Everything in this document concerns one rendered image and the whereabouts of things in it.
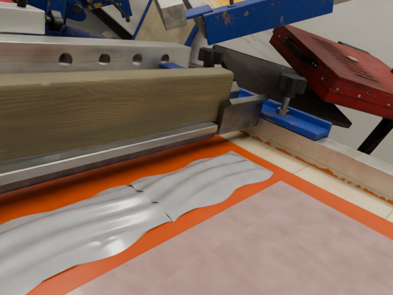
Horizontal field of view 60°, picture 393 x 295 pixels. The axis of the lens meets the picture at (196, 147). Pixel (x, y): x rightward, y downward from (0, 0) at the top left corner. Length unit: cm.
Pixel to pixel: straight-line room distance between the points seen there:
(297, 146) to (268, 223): 19
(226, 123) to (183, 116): 8
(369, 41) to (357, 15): 17
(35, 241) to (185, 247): 11
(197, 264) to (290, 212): 14
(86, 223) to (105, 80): 13
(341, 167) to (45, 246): 37
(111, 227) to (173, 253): 5
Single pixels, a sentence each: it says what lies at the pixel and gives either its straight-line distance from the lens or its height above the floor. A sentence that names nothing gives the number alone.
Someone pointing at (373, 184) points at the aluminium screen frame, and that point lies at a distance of 48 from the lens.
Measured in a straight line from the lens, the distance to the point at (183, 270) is 27.
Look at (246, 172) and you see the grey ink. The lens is 41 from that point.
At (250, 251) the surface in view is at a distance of 30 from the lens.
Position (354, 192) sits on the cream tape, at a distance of 47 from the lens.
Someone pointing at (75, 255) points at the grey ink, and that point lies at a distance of 27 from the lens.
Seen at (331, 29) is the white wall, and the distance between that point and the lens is 236.
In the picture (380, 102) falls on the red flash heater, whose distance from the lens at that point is 127.
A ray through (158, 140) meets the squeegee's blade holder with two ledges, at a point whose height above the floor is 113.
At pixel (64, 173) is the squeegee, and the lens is 35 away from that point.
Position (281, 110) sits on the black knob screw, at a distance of 53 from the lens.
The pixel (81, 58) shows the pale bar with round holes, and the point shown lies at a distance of 57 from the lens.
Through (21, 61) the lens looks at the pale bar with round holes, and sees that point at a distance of 54.
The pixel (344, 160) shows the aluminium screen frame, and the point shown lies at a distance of 48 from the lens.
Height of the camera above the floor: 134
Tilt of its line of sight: 33 degrees down
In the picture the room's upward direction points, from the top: 26 degrees clockwise
